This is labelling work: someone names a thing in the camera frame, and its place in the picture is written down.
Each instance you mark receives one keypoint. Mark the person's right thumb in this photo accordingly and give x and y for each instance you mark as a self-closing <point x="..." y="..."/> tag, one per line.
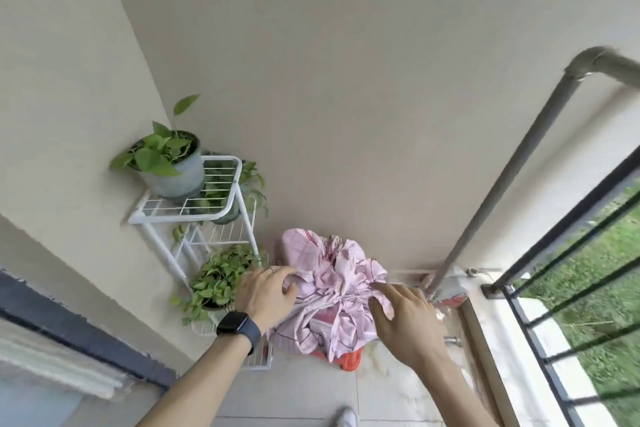
<point x="380" y="304"/>

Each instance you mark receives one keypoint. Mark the trailing plant in dark pot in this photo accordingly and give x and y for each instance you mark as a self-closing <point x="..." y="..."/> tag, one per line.
<point x="250" y="186"/>

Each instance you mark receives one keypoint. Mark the white curtain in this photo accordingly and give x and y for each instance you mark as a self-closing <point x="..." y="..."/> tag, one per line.
<point x="55" y="361"/>

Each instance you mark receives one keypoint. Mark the person's left hand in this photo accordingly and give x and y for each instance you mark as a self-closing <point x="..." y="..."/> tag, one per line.
<point x="260" y="294"/>

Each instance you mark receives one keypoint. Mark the white shoe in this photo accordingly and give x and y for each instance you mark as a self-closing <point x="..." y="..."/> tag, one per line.
<point x="347" y="416"/>

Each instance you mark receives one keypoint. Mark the clear plastic bag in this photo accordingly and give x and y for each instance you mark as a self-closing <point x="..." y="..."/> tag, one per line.
<point x="452" y="289"/>

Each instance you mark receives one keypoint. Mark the black smartwatch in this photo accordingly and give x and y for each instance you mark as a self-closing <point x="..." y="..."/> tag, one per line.
<point x="239" y="327"/>

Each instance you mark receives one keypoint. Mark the leafy plant in white pot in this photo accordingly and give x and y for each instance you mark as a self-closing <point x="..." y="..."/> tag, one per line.
<point x="220" y="279"/>

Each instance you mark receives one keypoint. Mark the person's right hand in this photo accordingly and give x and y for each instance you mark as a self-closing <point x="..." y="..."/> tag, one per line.
<point x="412" y="324"/>

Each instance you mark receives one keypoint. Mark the metal tap fitting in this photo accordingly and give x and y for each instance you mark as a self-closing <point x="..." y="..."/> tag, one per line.
<point x="452" y="340"/>

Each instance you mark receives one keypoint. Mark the grey drain pipe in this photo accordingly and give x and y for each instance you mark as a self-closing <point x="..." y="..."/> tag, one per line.
<point x="515" y="156"/>

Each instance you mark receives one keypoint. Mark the pink patterned bed sheet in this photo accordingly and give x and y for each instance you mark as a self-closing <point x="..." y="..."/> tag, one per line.
<point x="335" y="274"/>

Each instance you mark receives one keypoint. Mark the plant in grey pot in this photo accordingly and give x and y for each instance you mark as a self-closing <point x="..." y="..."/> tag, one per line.
<point x="175" y="174"/>

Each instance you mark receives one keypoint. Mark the person's left thumb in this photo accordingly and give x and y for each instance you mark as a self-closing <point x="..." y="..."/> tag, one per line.
<point x="291" y="292"/>

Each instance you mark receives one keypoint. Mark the black metal railing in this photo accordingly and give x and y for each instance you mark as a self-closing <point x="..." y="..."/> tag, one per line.
<point x="550" y="361"/>

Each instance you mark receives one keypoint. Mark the dark window frame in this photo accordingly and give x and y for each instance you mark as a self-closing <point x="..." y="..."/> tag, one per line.
<point x="75" y="329"/>

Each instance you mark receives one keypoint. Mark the person's right forearm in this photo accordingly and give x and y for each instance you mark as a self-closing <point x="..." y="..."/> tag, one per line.
<point x="465" y="396"/>

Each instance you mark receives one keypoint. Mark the red plastic basket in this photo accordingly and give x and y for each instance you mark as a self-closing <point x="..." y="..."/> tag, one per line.
<point x="350" y="360"/>

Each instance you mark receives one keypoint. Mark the person's left forearm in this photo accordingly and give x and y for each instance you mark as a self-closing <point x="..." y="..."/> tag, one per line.
<point x="197" y="384"/>

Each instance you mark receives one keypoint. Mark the thin white pipe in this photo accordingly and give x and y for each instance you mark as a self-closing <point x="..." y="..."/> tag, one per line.
<point x="407" y="272"/>

